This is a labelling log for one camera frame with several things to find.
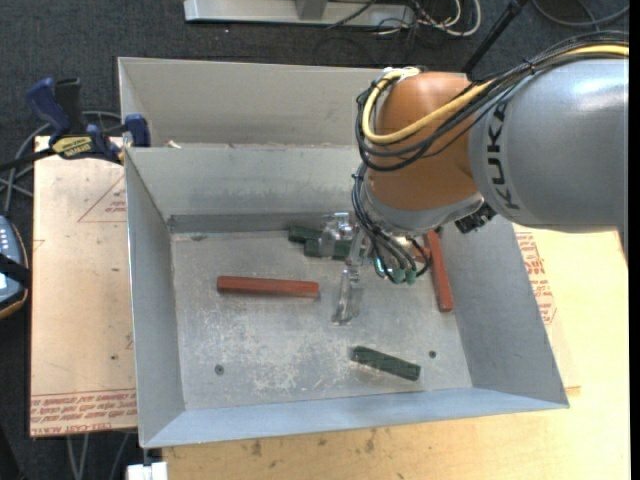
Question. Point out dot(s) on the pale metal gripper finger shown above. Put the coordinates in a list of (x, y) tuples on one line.
[(357, 298), (343, 298)]

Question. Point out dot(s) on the dark green flat block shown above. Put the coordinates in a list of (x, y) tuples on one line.
[(385, 363), (303, 233), (314, 249)]

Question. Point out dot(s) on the red-brown flat block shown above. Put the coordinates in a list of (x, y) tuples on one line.
[(441, 278), (267, 287)]

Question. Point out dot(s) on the grey metal bin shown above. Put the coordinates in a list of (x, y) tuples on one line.
[(280, 348)]

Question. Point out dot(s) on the brown cardboard board, red print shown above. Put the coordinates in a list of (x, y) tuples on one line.
[(80, 288)]

